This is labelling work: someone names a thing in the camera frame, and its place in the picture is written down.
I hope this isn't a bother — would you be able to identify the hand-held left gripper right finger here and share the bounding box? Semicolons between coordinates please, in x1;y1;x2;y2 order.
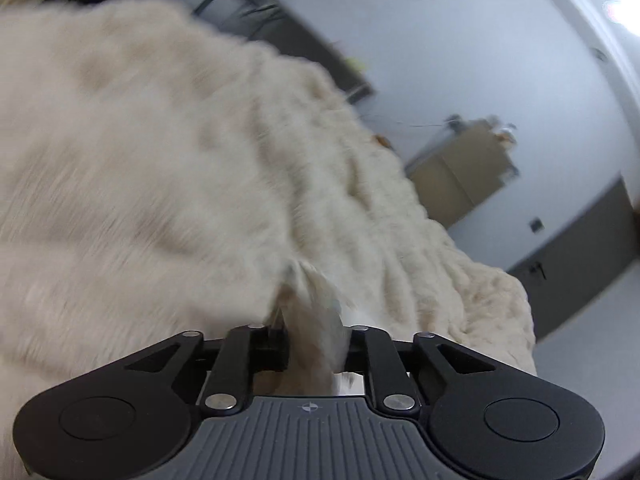
344;325;501;416

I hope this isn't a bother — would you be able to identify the grey door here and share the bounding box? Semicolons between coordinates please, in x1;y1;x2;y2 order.
505;175;640;342

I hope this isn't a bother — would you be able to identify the cartoon print fluffy-lined garment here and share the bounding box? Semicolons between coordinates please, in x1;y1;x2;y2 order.
0;0;361;480

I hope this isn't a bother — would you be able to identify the metal frame table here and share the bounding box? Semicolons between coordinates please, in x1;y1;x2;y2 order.
240;0;376;107

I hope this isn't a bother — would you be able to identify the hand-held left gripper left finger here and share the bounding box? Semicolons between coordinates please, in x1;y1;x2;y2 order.
125;324;291;415

